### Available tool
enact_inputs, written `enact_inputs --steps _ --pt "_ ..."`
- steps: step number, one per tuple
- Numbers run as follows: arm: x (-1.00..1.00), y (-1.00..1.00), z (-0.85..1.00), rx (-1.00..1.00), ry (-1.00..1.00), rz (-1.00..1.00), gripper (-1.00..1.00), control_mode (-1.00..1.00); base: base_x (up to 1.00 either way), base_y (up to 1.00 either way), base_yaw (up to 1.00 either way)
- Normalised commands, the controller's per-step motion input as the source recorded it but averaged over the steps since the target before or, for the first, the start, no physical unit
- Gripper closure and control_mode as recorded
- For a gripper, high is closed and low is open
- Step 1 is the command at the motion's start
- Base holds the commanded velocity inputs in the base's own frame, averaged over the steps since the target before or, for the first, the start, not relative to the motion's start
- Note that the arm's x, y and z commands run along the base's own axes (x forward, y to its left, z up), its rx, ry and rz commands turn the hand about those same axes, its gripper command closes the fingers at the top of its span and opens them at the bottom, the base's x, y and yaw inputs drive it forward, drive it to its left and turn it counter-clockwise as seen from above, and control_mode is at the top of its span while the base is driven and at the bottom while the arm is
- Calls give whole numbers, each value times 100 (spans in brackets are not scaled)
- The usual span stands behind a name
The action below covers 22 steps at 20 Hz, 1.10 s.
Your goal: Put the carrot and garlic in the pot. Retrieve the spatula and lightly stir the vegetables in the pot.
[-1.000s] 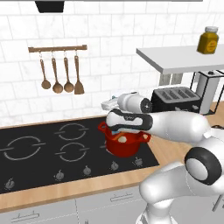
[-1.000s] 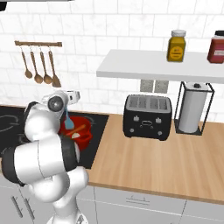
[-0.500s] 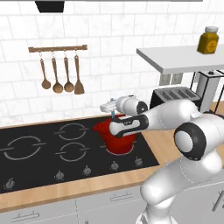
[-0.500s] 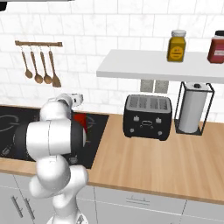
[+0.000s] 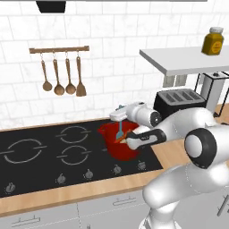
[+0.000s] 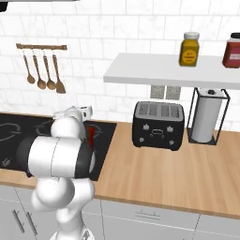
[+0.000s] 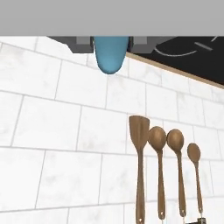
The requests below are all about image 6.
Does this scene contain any grey cupboard door handle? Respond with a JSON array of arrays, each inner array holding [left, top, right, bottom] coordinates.
[[11, 209, 25, 234], [24, 212, 38, 236]]

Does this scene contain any grey drawer handle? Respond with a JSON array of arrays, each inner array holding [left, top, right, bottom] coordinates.
[[134, 209, 162, 220]]

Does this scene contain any grey wall socket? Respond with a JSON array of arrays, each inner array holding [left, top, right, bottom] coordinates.
[[165, 85, 182, 101], [150, 84, 165, 100]]

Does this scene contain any wooden utensil rail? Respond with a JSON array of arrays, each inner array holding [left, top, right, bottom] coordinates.
[[16, 43, 68, 52]]

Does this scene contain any wooden spatula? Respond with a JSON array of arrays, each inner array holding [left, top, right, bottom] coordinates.
[[51, 52, 67, 95]]

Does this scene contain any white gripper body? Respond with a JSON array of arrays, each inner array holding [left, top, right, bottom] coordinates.
[[80, 105, 94, 121]]

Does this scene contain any white wall shelf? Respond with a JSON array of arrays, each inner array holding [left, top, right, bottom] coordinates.
[[103, 52, 240, 91]]

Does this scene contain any black toaster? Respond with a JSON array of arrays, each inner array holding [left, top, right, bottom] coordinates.
[[131, 100, 187, 152]]

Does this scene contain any red pot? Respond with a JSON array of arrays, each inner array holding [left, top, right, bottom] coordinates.
[[86, 125, 97, 148]]

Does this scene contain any red jar with black lid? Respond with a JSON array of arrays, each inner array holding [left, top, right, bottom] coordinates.
[[221, 32, 240, 69]]

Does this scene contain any black paper towel holder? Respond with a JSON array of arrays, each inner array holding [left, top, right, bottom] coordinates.
[[186, 86, 232, 146]]

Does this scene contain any grey cupboard door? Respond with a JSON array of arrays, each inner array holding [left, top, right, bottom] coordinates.
[[17, 201, 62, 240], [0, 198, 28, 240], [102, 215, 197, 240]]

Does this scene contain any grey drawer front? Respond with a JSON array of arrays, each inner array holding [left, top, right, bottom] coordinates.
[[100, 199, 201, 231], [196, 213, 240, 237]]

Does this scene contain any black hob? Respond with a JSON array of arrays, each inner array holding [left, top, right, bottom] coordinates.
[[0, 112, 118, 182]]

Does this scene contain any small wooden spoon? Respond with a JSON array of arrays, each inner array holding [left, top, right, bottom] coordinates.
[[22, 51, 37, 85]]

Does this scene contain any yellow jar with grey lid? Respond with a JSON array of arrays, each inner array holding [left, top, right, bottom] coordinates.
[[178, 31, 201, 68]]

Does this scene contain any white paper towel roll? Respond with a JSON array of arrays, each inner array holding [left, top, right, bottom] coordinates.
[[190, 87, 224, 144]]

